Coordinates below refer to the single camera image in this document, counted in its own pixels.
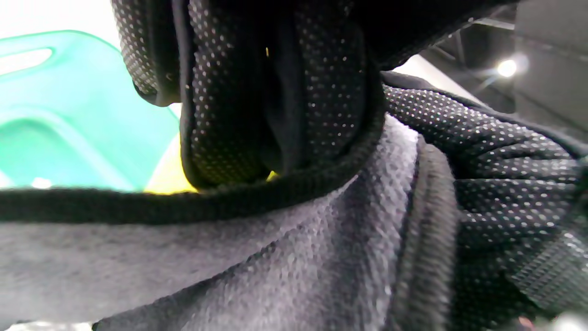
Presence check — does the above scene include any person's left hand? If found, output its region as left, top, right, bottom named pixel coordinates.
left=110, top=0, right=588, bottom=331

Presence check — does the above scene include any grey hand towel black trim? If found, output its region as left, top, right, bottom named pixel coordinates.
left=0, top=115, right=460, bottom=331

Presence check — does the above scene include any green plastic basket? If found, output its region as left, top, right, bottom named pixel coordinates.
left=0, top=30, right=182, bottom=191

